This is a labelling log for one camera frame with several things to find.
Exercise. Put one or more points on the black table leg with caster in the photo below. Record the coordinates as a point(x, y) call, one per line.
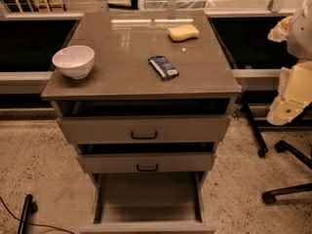
point(262, 150)

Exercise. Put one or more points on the middle grey drawer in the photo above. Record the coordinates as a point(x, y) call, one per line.
point(148, 158)

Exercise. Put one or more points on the grey drawer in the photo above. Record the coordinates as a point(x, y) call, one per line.
point(148, 203)
point(147, 120)
point(148, 158)

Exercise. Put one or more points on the yellow sponge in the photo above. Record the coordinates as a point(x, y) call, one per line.
point(184, 32)

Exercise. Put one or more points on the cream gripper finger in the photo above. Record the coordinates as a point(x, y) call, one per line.
point(279, 32)
point(281, 112)

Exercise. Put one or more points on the top grey drawer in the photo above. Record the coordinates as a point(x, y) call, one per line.
point(147, 120)

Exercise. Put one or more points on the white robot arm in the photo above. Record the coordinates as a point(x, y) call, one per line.
point(299, 41)

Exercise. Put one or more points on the grey drawer cabinet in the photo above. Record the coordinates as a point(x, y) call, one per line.
point(123, 42)

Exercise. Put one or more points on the blue rxbar wrapper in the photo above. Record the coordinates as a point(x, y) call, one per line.
point(164, 68)

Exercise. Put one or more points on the wire mesh basket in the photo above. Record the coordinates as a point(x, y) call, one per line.
point(179, 4)

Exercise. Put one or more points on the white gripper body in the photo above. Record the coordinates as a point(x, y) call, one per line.
point(301, 36)

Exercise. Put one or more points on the bottom grey drawer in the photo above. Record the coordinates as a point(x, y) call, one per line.
point(148, 203)

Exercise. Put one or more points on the black stand leg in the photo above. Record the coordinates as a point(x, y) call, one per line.
point(29, 208)

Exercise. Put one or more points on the white ceramic bowl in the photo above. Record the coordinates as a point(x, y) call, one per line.
point(75, 62)

